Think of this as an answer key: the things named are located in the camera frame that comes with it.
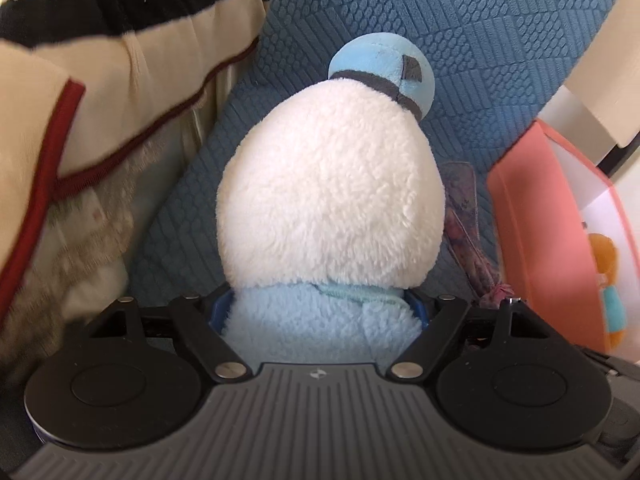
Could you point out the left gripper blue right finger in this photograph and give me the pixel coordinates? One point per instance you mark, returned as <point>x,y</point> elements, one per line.
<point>419,304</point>

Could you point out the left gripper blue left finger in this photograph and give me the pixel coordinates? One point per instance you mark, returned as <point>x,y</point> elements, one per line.
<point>219,305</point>

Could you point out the purple floral ribbon scarf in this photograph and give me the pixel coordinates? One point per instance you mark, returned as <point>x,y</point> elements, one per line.
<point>462,234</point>

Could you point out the white plush blue cap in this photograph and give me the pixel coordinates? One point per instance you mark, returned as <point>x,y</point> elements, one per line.
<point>329,209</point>

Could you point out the brown teddy bear blue shirt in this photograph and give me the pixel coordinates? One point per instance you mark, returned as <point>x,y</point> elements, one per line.
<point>607,260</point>

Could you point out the pink storage box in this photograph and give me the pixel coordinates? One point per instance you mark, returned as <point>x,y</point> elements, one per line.
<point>542,190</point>

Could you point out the striped beige black blanket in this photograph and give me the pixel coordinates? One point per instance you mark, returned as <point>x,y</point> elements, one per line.
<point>103,102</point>

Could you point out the blue textured cushion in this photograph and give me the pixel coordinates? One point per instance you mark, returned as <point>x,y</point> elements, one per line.
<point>476,72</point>

